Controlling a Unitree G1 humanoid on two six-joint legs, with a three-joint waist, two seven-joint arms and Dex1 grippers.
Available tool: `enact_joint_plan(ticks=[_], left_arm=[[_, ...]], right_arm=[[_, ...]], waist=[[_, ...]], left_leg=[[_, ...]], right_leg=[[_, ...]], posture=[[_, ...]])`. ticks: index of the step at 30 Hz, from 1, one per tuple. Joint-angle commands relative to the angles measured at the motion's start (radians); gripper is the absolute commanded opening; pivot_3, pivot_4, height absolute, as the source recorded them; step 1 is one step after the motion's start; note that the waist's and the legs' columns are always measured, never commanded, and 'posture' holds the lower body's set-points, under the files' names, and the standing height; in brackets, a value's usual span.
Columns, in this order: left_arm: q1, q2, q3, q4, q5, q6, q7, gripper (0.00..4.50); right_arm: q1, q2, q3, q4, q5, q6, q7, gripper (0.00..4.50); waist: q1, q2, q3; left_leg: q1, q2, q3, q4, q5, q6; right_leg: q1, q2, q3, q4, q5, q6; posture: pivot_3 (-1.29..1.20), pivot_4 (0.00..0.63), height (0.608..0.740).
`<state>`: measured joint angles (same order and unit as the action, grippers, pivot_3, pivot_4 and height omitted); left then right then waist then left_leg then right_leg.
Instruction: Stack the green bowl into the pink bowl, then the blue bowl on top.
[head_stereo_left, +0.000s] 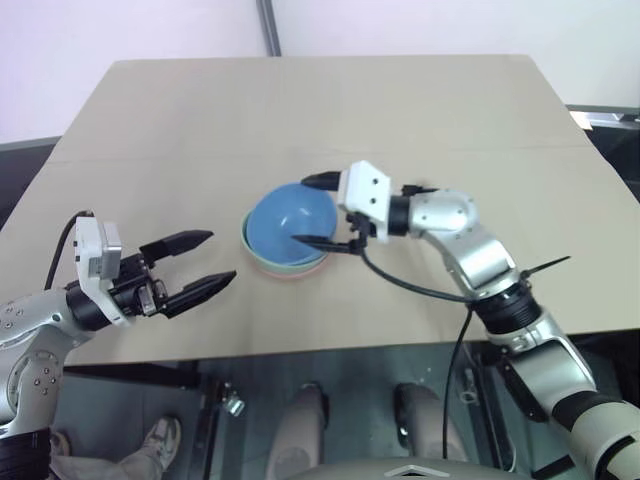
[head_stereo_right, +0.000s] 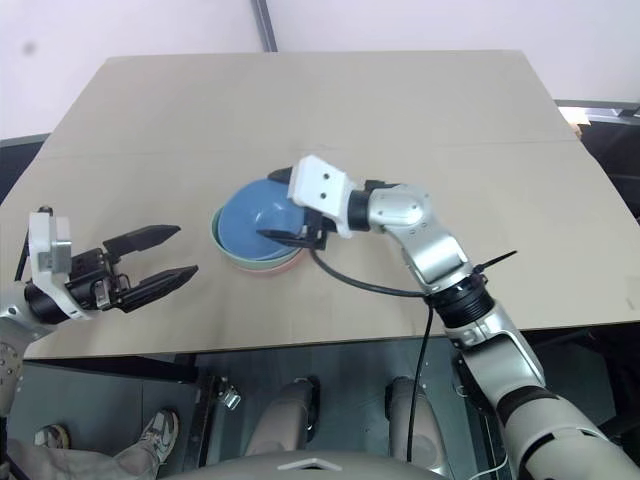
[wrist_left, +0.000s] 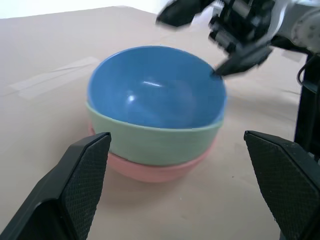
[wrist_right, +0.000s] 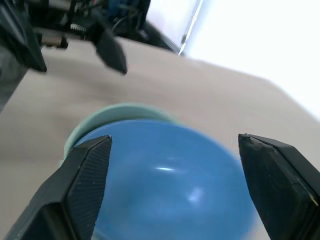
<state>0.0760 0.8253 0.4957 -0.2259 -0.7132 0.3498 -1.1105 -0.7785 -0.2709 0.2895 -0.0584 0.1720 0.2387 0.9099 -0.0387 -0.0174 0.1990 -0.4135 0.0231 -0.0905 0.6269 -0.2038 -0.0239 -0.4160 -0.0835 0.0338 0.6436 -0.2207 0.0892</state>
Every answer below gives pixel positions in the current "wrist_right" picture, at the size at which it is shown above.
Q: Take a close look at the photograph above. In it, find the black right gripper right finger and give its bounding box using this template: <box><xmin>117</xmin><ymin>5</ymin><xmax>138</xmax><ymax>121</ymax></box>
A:
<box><xmin>237</xmin><ymin>132</ymin><xmax>320</xmax><ymax>240</ymax></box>

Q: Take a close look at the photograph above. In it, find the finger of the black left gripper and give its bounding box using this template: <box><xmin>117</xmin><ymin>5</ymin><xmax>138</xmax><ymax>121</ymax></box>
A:
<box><xmin>91</xmin><ymin>14</ymin><xmax>128</xmax><ymax>76</ymax></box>
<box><xmin>0</xmin><ymin>0</ymin><xmax>48</xmax><ymax>74</ymax></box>

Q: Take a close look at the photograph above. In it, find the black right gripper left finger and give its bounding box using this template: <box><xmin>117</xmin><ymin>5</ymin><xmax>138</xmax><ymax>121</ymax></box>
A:
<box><xmin>4</xmin><ymin>135</ymin><xmax>113</xmax><ymax>240</ymax></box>

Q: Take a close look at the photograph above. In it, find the blue bowl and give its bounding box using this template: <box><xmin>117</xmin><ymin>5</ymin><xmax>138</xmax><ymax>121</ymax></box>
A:
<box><xmin>74</xmin><ymin>119</ymin><xmax>261</xmax><ymax>240</ymax></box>

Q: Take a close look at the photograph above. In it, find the green bowl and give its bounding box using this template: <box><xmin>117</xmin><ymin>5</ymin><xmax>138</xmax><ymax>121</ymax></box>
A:
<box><xmin>63</xmin><ymin>102</ymin><xmax>180</xmax><ymax>162</ymax></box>

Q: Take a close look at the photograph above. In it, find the silver metal frame strip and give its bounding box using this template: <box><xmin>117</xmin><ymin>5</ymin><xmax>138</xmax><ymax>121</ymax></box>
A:
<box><xmin>177</xmin><ymin>0</ymin><xmax>204</xmax><ymax>56</ymax></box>

